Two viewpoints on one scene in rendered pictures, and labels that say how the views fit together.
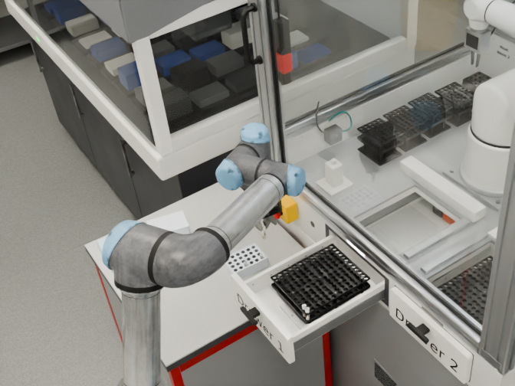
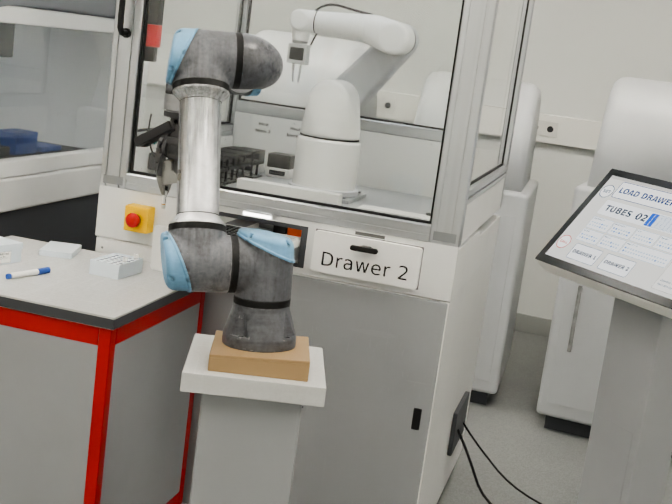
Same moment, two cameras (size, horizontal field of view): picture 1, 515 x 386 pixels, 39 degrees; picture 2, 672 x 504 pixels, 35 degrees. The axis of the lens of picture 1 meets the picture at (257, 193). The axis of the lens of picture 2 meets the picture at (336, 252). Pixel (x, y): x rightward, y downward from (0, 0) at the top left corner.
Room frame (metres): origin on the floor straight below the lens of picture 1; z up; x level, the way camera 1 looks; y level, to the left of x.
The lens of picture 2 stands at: (-0.59, 1.71, 1.41)
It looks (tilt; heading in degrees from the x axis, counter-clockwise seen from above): 11 degrees down; 312
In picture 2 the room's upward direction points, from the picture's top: 8 degrees clockwise
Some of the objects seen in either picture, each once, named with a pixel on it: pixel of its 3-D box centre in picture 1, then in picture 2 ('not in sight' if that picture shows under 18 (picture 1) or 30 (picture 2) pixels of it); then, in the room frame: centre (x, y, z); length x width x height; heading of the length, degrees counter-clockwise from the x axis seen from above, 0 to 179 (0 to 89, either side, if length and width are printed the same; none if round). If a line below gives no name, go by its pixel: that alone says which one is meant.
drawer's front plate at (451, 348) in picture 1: (428, 333); (365, 259); (1.19, -0.40, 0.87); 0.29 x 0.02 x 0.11; 28
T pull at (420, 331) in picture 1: (421, 330); (365, 248); (1.18, -0.37, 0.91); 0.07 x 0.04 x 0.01; 28
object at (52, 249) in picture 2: not in sight; (60, 249); (1.87, 0.08, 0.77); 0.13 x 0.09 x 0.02; 135
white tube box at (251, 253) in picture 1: (244, 262); (116, 265); (1.63, 0.07, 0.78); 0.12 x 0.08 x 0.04; 114
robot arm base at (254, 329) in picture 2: not in sight; (260, 319); (0.92, 0.22, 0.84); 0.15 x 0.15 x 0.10
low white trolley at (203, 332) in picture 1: (217, 332); (44, 412); (1.69, 0.21, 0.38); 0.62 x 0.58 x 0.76; 28
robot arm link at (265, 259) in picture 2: not in sight; (261, 263); (0.93, 0.23, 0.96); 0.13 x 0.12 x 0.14; 56
